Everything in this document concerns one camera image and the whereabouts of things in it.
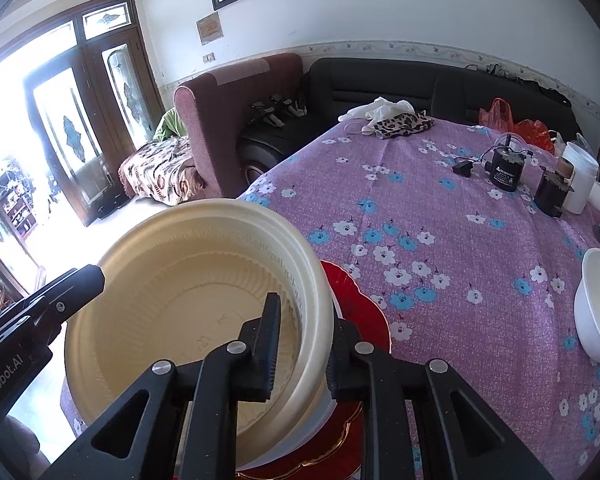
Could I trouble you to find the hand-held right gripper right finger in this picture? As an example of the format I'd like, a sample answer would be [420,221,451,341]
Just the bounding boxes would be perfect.
[326,317,553,480]

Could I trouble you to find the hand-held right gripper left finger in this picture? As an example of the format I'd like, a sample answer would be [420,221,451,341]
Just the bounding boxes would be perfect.
[42,293,282,480]

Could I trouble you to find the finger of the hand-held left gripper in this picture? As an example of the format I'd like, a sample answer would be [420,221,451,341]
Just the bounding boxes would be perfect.
[25,265,106,328]

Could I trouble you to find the white bowl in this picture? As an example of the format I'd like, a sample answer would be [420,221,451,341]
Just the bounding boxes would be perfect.
[235,290,343,472]
[574,248,600,364]

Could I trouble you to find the beige plastic bowl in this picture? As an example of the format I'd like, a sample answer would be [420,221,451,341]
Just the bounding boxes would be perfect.
[62,199,336,466]

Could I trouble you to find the red plate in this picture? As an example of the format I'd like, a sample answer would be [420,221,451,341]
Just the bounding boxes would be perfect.
[237,260,392,480]

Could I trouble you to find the black shoes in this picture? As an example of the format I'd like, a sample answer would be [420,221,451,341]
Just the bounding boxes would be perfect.
[97,195,131,218]

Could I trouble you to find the purple floral tablecloth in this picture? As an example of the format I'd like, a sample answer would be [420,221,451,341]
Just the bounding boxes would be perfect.
[60,120,600,480]

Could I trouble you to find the brown patterned blanket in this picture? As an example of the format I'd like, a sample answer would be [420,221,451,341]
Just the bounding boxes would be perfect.
[119,136,201,206]

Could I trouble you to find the wooden glass door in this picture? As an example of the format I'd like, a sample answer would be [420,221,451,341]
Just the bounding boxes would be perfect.
[22,0,163,228]

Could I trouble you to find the green cloth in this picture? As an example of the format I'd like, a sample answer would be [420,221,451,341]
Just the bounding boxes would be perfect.
[154,110,186,142]

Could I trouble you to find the maroon armchair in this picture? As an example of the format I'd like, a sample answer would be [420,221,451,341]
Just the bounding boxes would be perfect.
[174,52,303,200]

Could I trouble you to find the leopard print pouch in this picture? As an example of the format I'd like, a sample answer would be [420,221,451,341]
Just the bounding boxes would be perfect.
[362,111,436,141]

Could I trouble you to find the black cylindrical pump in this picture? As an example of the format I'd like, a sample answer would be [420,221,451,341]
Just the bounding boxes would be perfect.
[481,132,531,193]

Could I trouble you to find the black grey tool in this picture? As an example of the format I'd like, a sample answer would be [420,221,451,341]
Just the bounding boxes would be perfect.
[250,94,308,130]

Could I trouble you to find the white cloth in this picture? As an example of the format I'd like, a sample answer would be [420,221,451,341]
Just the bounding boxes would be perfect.
[338,97,417,133]

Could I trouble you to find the black sofa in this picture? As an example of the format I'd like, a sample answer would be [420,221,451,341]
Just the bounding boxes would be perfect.
[237,57,581,191]

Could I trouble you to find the orange plastic bag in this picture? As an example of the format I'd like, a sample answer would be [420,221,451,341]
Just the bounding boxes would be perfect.
[512,119,556,153]

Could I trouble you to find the white plastic jar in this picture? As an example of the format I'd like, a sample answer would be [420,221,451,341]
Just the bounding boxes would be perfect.
[560,141,600,215]

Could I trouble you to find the wall plaque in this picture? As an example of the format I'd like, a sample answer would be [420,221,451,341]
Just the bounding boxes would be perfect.
[196,11,224,45]

